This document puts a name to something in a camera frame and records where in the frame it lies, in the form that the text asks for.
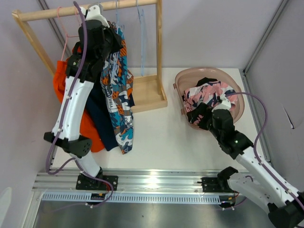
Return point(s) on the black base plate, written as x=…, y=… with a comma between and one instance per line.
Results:
x=86, y=183
x=211, y=185

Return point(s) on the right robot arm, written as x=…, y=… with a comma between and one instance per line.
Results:
x=282, y=202

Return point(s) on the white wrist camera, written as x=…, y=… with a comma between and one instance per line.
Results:
x=94, y=12
x=225, y=104

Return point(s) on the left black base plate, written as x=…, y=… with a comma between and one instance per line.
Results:
x=86, y=183

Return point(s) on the pink plastic basin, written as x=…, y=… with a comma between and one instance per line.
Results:
x=189, y=78

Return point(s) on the wooden clothes rack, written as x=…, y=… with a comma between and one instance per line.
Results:
x=148, y=92

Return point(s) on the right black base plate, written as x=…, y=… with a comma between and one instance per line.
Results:
x=211, y=185

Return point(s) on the black shorts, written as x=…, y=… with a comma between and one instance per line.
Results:
x=200, y=85

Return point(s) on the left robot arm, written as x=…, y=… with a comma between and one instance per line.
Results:
x=84, y=67

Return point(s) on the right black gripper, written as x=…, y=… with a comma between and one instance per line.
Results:
x=202, y=109

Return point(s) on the navy blue shorts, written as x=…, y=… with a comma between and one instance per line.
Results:
x=101, y=133

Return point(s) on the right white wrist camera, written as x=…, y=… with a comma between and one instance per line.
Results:
x=225, y=104

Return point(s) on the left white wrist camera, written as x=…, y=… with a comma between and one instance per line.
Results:
x=94, y=12

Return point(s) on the slotted cable duct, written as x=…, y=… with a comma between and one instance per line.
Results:
x=133, y=198

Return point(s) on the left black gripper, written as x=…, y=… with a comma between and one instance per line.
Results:
x=117, y=38

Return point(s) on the blue wire hanger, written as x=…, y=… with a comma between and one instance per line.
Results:
x=141, y=18
x=118, y=24

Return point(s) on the blue orange patterned shorts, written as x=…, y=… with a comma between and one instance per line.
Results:
x=117, y=85

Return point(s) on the aluminium mounting rail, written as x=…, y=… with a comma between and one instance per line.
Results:
x=148, y=181

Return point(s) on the pink patterned shorts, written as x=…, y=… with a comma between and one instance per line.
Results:
x=211, y=96

